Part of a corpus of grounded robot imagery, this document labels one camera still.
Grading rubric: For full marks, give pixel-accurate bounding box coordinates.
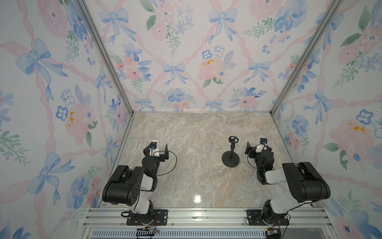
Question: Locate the black microphone stand pole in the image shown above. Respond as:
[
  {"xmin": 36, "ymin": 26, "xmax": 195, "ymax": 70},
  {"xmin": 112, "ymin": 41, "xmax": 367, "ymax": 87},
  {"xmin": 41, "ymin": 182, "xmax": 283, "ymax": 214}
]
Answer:
[{"xmin": 228, "ymin": 136, "xmax": 239, "ymax": 159}]

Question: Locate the black round stand base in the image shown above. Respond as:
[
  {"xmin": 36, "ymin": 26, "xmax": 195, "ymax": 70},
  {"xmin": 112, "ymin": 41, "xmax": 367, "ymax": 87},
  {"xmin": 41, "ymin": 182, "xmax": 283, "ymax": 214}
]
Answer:
[{"xmin": 222, "ymin": 151, "xmax": 240, "ymax": 168}]

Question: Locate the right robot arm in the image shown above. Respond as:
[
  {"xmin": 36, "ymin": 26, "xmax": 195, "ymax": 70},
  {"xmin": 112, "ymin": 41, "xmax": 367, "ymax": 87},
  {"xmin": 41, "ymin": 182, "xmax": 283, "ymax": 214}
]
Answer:
[{"xmin": 245, "ymin": 138, "xmax": 331, "ymax": 225}]

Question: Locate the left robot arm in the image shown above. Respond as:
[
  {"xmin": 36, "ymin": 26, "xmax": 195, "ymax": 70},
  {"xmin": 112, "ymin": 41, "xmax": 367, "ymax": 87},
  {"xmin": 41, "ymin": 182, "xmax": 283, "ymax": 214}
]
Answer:
[{"xmin": 102, "ymin": 141, "xmax": 170, "ymax": 230}]

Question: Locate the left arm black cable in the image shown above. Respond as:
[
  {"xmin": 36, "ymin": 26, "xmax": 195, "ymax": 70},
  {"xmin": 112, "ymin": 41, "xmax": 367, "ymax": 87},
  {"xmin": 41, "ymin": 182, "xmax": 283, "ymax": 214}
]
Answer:
[{"xmin": 153, "ymin": 150, "xmax": 178, "ymax": 177}]

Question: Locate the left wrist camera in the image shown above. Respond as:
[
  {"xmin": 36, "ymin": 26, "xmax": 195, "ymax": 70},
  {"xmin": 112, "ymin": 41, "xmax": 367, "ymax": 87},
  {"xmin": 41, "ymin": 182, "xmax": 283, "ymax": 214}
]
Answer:
[{"xmin": 149, "ymin": 140, "xmax": 160, "ymax": 157}]

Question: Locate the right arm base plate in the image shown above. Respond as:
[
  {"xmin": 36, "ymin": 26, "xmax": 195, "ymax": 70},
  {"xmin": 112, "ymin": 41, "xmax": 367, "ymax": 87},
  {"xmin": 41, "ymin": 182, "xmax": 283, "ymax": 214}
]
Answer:
[{"xmin": 246, "ymin": 209, "xmax": 289, "ymax": 226}]

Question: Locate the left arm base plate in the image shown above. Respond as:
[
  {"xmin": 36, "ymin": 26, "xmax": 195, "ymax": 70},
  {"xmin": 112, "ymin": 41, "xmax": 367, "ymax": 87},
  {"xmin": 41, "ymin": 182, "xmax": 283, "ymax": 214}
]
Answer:
[{"xmin": 126, "ymin": 209, "xmax": 169, "ymax": 227}]

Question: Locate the aluminium mounting rail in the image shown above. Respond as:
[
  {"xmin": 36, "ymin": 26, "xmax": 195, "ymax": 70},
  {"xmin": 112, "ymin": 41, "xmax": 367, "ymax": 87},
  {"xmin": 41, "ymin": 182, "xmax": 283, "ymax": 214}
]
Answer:
[{"xmin": 78, "ymin": 208, "xmax": 338, "ymax": 239}]

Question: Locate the left aluminium corner post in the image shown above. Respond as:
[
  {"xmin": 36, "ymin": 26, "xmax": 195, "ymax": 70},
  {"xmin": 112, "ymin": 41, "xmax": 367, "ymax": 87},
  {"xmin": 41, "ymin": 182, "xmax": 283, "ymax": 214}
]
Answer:
[{"xmin": 74, "ymin": 0, "xmax": 134, "ymax": 117}]

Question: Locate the aluminium corner post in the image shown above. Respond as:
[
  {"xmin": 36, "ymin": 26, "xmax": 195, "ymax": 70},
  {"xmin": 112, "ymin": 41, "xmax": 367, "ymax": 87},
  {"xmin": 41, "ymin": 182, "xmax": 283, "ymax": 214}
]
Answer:
[
  {"xmin": 74, "ymin": 0, "xmax": 134, "ymax": 117},
  {"xmin": 270, "ymin": 0, "xmax": 343, "ymax": 116}
]

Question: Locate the right aluminium corner post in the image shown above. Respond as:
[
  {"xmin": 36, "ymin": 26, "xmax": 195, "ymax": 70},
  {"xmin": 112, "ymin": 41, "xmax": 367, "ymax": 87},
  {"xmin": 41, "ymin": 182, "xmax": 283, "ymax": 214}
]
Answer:
[{"xmin": 270, "ymin": 0, "xmax": 343, "ymax": 116}]

